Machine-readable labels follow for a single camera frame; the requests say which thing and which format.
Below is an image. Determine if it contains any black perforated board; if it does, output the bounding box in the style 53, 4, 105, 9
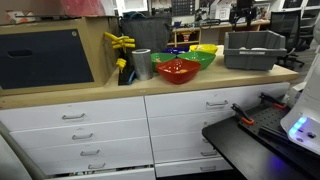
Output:
237, 102, 320, 158

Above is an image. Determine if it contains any small yellow clamp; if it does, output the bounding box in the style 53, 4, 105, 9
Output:
115, 57, 128, 73

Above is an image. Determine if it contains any small wooden shelf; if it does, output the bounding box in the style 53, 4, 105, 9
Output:
167, 26, 203, 48

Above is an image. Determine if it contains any red plastic bowl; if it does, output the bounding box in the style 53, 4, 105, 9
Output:
155, 58, 202, 85

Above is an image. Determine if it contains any grey fabric bin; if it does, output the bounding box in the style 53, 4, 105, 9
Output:
119, 15, 173, 54

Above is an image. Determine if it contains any yellow plastic bowl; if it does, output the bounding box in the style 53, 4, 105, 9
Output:
188, 43, 219, 55

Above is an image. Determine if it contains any grey curved tube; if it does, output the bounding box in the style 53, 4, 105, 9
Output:
0, 120, 46, 180

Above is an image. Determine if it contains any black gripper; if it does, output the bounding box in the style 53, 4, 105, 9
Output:
229, 0, 258, 24

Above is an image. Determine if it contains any black clamp orange handle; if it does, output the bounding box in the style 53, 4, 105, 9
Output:
258, 92, 288, 111
230, 102, 256, 127

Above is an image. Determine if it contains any yellow toy figure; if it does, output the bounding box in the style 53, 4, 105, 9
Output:
102, 31, 137, 52

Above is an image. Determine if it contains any white drawer cabinet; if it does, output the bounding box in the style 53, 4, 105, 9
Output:
0, 81, 292, 180

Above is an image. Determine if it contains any large green plastic bowl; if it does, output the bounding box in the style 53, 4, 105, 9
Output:
176, 50, 217, 71

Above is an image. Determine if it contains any wooden desk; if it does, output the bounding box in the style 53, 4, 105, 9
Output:
199, 19, 272, 46

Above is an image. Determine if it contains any silver drawer handle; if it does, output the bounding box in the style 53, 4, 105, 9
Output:
87, 162, 107, 170
61, 112, 86, 121
205, 99, 229, 108
200, 150, 218, 158
199, 165, 217, 173
79, 149, 101, 157
71, 132, 94, 141

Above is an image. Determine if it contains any blue plastic bowl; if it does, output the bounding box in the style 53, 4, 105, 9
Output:
162, 46, 191, 56

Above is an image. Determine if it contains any black clamp holder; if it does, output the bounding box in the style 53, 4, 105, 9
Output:
117, 63, 137, 86

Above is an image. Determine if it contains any black office chair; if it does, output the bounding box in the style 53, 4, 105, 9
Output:
295, 19, 320, 53
268, 9, 306, 70

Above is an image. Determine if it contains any black robot table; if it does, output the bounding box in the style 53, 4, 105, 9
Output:
201, 103, 320, 180

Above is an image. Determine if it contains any orange white patterned item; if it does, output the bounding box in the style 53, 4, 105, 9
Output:
4, 9, 35, 25

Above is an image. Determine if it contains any grey plastic bin container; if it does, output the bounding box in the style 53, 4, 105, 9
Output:
223, 29, 288, 72

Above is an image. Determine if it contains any small green plastic bowl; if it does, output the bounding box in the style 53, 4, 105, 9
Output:
150, 52, 177, 73

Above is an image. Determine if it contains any white cardboard box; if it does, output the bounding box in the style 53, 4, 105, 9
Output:
209, 0, 234, 21

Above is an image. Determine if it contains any teal cloth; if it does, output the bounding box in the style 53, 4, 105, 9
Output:
122, 11, 147, 20

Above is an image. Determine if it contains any silver metal cylinder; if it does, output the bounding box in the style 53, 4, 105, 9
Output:
131, 48, 155, 81

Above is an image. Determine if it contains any red plastic bag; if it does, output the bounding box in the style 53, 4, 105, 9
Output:
59, 0, 106, 17

